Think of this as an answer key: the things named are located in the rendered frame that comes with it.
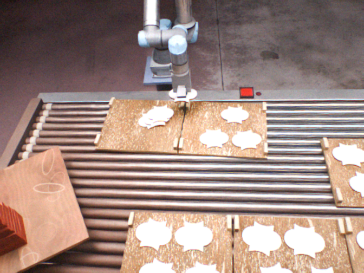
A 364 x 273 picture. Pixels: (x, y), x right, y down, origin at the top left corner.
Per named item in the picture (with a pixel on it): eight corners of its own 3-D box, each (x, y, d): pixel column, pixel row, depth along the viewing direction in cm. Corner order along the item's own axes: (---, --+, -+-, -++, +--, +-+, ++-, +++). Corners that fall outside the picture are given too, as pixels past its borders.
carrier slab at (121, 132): (113, 101, 187) (112, 98, 185) (186, 103, 181) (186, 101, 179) (95, 150, 164) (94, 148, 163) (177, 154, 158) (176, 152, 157)
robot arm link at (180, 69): (187, 65, 145) (169, 66, 146) (188, 73, 148) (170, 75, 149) (188, 55, 150) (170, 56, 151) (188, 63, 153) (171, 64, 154)
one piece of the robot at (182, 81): (168, 77, 144) (171, 104, 157) (188, 76, 143) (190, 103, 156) (169, 59, 152) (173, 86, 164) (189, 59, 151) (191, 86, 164)
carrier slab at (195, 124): (187, 103, 180) (187, 101, 179) (265, 105, 174) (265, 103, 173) (178, 155, 158) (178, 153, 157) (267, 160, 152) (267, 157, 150)
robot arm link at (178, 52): (186, 32, 142) (186, 44, 136) (188, 54, 150) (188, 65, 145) (168, 33, 143) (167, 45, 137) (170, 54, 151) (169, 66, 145)
